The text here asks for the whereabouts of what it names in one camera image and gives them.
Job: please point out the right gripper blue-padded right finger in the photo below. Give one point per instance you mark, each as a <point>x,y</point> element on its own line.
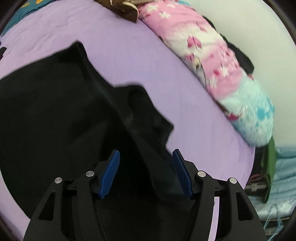
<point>237,218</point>

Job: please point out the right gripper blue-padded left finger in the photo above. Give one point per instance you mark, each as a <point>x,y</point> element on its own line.
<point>69,209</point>

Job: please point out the large black garment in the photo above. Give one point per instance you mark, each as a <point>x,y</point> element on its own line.
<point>60,118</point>

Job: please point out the dark striped bag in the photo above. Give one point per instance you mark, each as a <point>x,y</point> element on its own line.
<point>257,182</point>

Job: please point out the light blue curtain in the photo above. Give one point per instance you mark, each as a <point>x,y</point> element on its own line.
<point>281,201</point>

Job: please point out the green cloth on pile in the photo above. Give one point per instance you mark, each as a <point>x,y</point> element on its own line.
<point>268,164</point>

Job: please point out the black cloth behind quilt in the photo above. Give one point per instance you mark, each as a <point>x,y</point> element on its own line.
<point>238,51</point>

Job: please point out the purple bed sheet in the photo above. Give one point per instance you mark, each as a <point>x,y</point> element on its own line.
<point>125,53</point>

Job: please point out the pink and blue floral quilt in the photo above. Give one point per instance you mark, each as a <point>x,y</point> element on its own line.
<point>191,37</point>

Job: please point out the blue cartoon pillow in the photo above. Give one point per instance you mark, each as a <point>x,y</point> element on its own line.
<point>26,9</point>

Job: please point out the brown patterned cloth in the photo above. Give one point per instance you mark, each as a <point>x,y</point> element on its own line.
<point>126,9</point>

